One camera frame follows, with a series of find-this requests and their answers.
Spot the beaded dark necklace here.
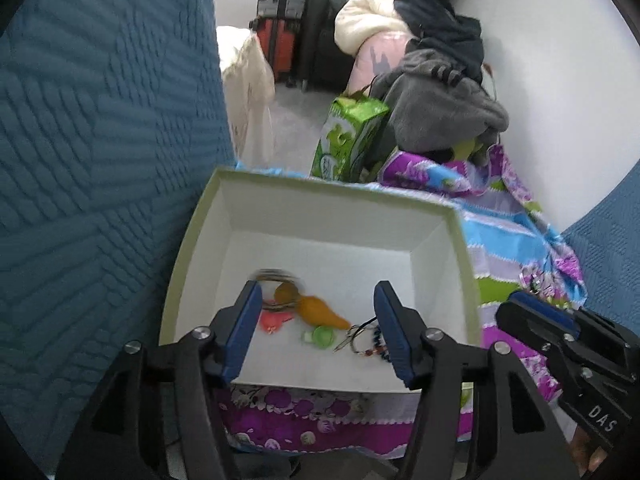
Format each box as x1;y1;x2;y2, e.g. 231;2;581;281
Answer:
333;314;394;363

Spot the pink hair clip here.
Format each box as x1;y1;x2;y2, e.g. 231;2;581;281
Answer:
258;309;295;335

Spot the orange gourd pendant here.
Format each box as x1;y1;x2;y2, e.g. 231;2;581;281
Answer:
273;282;352;330

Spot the pale green cardboard box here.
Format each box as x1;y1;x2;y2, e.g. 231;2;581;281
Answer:
158;167;483;395

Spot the person's right hand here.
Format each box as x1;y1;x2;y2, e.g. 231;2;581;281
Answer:
570;426;612;479

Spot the right blue textured cushion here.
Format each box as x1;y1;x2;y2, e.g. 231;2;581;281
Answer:
564;166;640;333

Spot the blue textured cushion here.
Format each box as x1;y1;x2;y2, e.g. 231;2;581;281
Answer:
1;0;234;474
564;166;640;333

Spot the colourful striped floral cloth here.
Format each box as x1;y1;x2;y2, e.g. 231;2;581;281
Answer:
219;144;587;458

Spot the green cardboard carton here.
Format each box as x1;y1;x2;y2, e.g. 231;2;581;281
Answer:
310;90;390;183

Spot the grey fleece garment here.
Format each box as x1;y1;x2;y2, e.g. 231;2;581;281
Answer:
370;49;509;155

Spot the cream lace covered stool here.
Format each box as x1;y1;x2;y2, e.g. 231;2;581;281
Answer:
216;26;276;168

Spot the left blue textured cushion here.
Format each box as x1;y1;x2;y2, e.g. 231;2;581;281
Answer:
1;0;234;474

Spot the black armchair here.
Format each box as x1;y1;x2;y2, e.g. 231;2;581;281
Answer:
297;0;355;90

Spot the pink printed garment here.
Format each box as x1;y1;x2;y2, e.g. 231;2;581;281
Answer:
346;32;412;94

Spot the red suitcase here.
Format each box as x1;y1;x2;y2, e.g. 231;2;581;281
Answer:
250;18;300;82

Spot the dark navy hoodie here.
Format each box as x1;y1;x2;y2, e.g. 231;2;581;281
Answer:
394;0;485;84

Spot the cream white blanket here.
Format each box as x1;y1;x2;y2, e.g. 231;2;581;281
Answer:
334;0;412;56

